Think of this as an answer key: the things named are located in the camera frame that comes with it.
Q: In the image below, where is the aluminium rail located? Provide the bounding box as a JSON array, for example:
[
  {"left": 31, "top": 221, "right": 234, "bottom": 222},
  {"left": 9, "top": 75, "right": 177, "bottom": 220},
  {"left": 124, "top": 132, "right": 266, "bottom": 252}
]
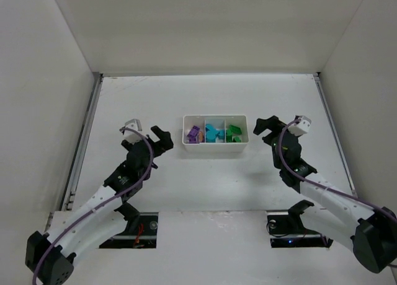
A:
[
  {"left": 56, "top": 72, "right": 104, "bottom": 211},
  {"left": 313, "top": 72, "right": 357, "bottom": 195}
]

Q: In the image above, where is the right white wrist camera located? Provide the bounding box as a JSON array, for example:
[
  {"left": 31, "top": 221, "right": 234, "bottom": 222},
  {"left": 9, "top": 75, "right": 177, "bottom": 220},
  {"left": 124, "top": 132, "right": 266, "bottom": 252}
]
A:
[{"left": 288, "top": 115, "right": 311, "bottom": 137}]

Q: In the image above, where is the long green lego plate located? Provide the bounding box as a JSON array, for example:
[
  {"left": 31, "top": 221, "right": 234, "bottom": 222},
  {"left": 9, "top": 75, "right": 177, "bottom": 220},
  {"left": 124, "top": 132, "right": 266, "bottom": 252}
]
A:
[{"left": 228, "top": 125, "right": 242, "bottom": 135}]

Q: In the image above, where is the right aluminium rail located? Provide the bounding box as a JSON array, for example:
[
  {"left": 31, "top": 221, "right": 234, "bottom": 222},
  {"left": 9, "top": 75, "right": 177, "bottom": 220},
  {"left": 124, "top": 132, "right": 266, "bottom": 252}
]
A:
[{"left": 313, "top": 72, "right": 357, "bottom": 195}]

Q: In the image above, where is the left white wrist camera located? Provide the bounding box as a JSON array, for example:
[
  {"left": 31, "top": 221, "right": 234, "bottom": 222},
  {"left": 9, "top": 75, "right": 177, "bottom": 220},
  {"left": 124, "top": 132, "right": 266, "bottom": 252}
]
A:
[{"left": 119, "top": 118, "right": 147, "bottom": 144}]

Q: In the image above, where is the purple lego plate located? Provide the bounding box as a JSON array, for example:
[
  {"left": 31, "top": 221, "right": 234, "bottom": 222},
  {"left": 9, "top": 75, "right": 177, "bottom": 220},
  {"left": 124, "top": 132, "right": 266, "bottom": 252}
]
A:
[{"left": 187, "top": 125, "right": 200, "bottom": 141}]

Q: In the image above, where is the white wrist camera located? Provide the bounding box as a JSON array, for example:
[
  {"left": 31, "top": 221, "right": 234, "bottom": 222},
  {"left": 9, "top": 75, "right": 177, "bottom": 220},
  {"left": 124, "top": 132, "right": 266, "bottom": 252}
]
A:
[
  {"left": 119, "top": 118, "right": 147, "bottom": 144},
  {"left": 288, "top": 115, "right": 311, "bottom": 137}
]

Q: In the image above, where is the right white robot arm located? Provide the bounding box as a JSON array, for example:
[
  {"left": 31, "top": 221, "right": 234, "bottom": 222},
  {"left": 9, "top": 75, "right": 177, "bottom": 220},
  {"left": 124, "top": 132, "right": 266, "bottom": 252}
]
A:
[{"left": 253, "top": 116, "right": 396, "bottom": 273}]

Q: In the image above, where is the purple curved lego brick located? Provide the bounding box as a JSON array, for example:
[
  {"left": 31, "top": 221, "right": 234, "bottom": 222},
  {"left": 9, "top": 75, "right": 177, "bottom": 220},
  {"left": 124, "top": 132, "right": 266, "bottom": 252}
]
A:
[{"left": 188, "top": 138, "right": 198, "bottom": 144}]

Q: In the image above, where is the white three-compartment tray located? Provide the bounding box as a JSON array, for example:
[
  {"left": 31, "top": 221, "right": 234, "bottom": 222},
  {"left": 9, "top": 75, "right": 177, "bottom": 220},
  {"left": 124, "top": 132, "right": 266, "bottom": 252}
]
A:
[{"left": 182, "top": 115, "right": 249, "bottom": 153}]

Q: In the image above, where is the small teal lego brick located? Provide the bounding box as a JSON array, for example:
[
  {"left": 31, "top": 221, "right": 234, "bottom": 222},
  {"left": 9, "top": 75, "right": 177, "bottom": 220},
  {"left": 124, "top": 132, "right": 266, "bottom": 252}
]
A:
[{"left": 216, "top": 129, "right": 225, "bottom": 143}]

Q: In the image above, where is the teal rounded lego brick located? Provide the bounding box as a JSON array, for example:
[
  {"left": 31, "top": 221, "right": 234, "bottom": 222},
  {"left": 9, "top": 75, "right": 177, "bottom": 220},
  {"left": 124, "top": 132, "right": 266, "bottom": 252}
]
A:
[{"left": 205, "top": 133, "right": 217, "bottom": 143}]

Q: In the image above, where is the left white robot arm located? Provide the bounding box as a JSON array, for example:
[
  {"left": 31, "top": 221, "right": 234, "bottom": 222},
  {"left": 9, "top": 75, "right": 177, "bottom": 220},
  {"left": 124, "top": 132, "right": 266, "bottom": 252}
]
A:
[{"left": 25, "top": 126, "right": 174, "bottom": 284}]

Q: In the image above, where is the left aluminium rail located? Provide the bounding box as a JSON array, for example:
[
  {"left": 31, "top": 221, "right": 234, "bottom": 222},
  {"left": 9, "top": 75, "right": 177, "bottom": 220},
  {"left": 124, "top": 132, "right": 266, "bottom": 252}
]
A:
[{"left": 56, "top": 72, "right": 104, "bottom": 211}]

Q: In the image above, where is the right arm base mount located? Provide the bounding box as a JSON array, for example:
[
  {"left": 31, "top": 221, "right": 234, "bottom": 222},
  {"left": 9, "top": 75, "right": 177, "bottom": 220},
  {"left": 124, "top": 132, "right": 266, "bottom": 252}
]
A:
[{"left": 266, "top": 199, "right": 333, "bottom": 248}]

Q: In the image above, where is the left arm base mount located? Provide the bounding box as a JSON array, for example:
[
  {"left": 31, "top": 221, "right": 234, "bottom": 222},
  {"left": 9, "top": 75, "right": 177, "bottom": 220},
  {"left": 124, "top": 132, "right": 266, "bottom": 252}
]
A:
[{"left": 99, "top": 204, "right": 159, "bottom": 249}]

